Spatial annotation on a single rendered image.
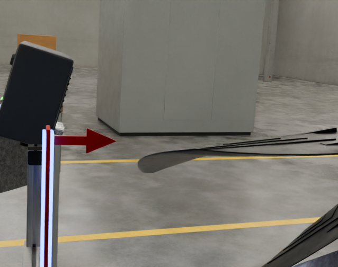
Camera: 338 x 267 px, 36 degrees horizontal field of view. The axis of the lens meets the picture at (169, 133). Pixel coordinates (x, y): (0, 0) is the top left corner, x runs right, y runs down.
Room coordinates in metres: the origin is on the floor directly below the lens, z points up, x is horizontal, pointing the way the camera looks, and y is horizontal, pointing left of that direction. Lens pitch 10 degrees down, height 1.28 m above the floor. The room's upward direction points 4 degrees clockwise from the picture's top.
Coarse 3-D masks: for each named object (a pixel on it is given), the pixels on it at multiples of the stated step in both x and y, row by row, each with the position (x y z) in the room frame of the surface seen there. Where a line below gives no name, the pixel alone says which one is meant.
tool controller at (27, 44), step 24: (24, 48) 1.01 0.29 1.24; (48, 48) 1.24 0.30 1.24; (24, 72) 1.01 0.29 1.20; (48, 72) 1.02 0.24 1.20; (72, 72) 1.05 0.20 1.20; (24, 96) 1.01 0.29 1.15; (48, 96) 1.02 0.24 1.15; (0, 120) 0.99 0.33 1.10; (24, 120) 1.01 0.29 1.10; (48, 120) 1.02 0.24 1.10; (24, 144) 1.07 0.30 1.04
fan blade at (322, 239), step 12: (336, 204) 0.72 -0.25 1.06; (324, 216) 0.70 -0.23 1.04; (336, 216) 0.66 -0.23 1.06; (312, 228) 0.70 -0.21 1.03; (324, 228) 0.66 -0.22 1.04; (336, 228) 0.63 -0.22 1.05; (300, 240) 0.69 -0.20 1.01; (312, 240) 0.66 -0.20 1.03; (324, 240) 0.62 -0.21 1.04; (288, 252) 0.69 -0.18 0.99; (300, 252) 0.65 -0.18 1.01; (312, 252) 0.62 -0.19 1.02; (264, 264) 0.76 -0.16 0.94; (276, 264) 0.68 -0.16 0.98; (288, 264) 0.64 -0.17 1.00
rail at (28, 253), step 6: (24, 246) 0.96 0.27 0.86; (24, 252) 0.93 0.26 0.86; (30, 252) 0.93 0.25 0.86; (36, 252) 0.93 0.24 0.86; (24, 258) 0.90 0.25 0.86; (30, 258) 0.91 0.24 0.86; (36, 258) 0.91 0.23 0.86; (24, 264) 0.88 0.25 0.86; (30, 264) 0.88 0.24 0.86; (36, 264) 0.88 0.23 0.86
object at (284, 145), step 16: (336, 128) 0.57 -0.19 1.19; (224, 144) 0.54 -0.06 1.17; (240, 144) 0.51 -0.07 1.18; (256, 144) 0.50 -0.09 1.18; (272, 144) 0.50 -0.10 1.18; (288, 144) 0.50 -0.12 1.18; (304, 144) 0.50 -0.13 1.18; (320, 144) 0.50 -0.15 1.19; (336, 144) 0.50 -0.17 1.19; (144, 160) 0.49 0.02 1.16; (160, 160) 0.51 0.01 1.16; (176, 160) 0.55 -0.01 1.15
